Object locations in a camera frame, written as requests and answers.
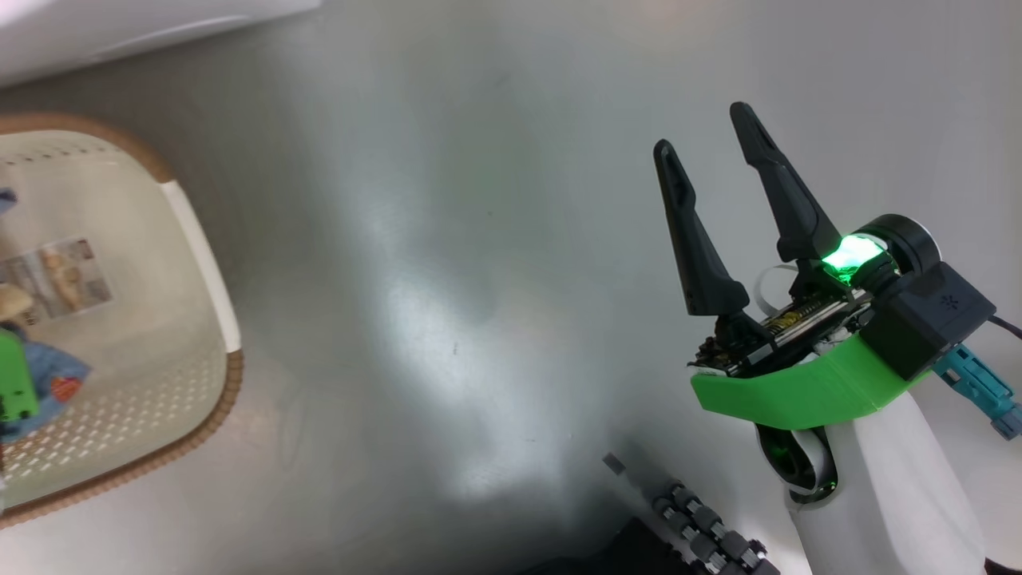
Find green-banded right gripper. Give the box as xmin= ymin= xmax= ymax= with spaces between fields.
xmin=653 ymin=101 xmax=945 ymax=433

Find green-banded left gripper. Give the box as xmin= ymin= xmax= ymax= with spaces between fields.
xmin=0 ymin=327 xmax=40 ymax=424

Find blue cartoon garment with cream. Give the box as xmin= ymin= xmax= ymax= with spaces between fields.
xmin=0 ymin=188 xmax=93 ymax=445

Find white front-load washing machine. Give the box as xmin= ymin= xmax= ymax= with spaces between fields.
xmin=0 ymin=0 xmax=322 ymax=87

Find basket product label sticker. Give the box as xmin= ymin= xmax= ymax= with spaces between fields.
xmin=0 ymin=238 xmax=114 ymax=324

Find cream perforated laundry basket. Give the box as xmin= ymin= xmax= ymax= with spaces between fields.
xmin=0 ymin=112 xmax=244 ymax=529

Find white flat ribbon cable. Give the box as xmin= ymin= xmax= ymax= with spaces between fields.
xmin=755 ymin=264 xmax=801 ymax=314

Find teal cable connector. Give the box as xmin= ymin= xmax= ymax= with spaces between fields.
xmin=933 ymin=343 xmax=1022 ymax=442

